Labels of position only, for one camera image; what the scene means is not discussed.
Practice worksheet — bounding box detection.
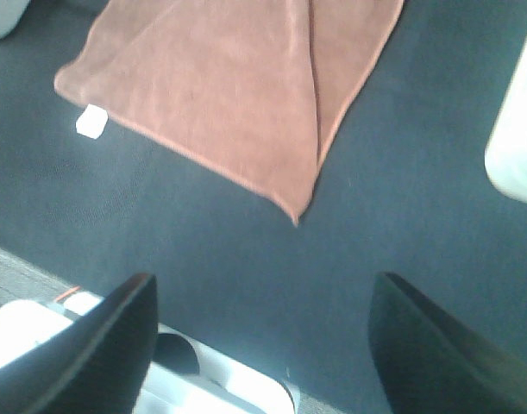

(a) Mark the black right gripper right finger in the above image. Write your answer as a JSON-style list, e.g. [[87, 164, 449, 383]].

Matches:
[[368, 273, 527, 413]]

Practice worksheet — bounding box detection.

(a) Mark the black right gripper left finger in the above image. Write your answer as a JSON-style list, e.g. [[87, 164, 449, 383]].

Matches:
[[0, 274, 158, 413]]

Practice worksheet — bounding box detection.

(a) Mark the brown towel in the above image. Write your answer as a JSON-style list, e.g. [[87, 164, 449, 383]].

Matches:
[[54, 1, 404, 222]]

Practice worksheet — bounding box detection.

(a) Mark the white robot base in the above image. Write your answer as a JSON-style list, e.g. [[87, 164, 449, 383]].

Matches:
[[0, 289, 300, 413]]

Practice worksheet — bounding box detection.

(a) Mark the black table cloth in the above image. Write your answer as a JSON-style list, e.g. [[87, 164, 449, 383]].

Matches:
[[0, 1, 527, 413]]

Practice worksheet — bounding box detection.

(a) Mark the white plastic storage box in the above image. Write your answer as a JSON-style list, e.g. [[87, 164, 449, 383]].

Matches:
[[484, 35, 527, 204]]

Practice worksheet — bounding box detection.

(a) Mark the grey perforated laundry basket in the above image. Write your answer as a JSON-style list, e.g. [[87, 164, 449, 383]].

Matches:
[[0, 0, 30, 39]]

